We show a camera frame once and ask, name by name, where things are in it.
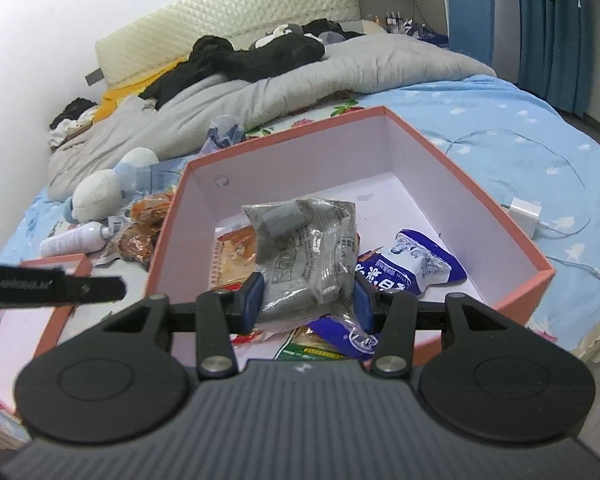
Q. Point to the grey wall plate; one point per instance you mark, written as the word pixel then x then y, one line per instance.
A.
pixel 95 76

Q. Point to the pile of snack packets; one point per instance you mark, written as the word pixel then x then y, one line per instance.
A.
pixel 140 245

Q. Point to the blue floral bed sheet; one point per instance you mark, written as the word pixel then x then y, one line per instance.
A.
pixel 480 105

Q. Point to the white plastic bottle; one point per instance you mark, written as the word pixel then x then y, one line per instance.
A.
pixel 75 240

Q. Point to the dark clothes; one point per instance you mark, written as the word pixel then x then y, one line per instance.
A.
pixel 330 30

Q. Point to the blue padded board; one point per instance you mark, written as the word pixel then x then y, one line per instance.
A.
pixel 472 15

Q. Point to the blue curtain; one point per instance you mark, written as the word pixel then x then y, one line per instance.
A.
pixel 555 55

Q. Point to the clear plastic bag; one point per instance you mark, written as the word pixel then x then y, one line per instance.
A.
pixel 165 175

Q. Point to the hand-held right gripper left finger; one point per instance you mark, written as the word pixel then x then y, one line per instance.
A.
pixel 253 296

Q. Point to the black clothing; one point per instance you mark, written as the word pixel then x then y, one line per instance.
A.
pixel 260 61

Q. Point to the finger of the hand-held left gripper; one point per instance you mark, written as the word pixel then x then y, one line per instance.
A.
pixel 102 289

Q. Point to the grey snack packet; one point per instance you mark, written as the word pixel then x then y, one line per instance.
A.
pixel 300 260

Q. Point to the grey duvet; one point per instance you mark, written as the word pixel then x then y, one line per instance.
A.
pixel 380 67

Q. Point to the yellow cloth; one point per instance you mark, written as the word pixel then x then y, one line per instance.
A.
pixel 112 101

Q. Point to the cream padded headboard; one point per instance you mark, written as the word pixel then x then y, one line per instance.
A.
pixel 230 5

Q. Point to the group of small bottles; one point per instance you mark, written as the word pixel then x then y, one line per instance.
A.
pixel 395 21

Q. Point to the blue patterned cloth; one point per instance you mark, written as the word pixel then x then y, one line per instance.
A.
pixel 427 35

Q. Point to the blue printed plastic bag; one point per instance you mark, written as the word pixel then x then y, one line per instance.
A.
pixel 224 135

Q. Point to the white charger plug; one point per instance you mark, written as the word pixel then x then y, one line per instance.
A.
pixel 522 216

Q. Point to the pink box lid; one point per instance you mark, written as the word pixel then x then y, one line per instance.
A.
pixel 30 330

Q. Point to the pink cardboard box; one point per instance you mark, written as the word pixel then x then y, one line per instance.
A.
pixel 330 145

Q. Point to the blue white snack packet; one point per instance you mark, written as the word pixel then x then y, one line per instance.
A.
pixel 344 335
pixel 420 266

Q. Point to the heap of clothes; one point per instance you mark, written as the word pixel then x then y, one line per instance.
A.
pixel 70 111

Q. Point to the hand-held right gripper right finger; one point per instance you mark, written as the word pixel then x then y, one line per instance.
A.
pixel 362 306

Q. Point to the orange snack packet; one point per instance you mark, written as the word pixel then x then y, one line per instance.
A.
pixel 232 256

